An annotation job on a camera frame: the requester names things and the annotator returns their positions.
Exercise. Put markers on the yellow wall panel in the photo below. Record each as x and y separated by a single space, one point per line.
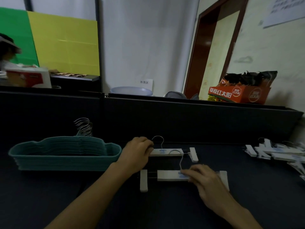
64 42

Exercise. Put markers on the brown door frame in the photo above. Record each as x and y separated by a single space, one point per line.
200 57

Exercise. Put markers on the black table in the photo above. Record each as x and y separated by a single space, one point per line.
71 200

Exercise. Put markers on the person's left forearm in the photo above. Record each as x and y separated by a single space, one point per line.
88 202

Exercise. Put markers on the stack of teal hangers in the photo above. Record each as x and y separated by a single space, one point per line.
59 162

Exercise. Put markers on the person's left hand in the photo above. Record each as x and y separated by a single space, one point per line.
133 157

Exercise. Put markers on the small white label sign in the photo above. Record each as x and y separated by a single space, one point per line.
145 82

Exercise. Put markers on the red tissue pack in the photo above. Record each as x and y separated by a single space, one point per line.
26 78

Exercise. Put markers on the grey round container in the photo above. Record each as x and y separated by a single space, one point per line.
175 95

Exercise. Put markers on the person's right forearm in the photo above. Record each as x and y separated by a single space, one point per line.
240 219

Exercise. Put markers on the pile of white clip hangers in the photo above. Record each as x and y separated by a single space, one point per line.
281 151

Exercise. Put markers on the black back panel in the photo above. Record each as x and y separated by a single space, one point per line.
190 121

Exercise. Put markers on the row of brown flat packets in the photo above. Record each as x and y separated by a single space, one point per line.
69 74

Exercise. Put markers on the orange snack carton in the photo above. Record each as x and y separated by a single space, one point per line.
238 92

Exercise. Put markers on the white clip hanger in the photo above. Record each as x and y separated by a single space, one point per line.
169 175
166 152

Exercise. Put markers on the white wall notice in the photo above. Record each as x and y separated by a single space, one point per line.
286 11

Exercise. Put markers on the grey wall shelf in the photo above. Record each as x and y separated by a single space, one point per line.
76 78

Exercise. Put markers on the lavender plastic basin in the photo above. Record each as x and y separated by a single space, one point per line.
131 91

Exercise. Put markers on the person's right hand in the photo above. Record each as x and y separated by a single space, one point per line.
212 190

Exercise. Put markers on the green wall panel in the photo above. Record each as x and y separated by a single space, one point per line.
16 28

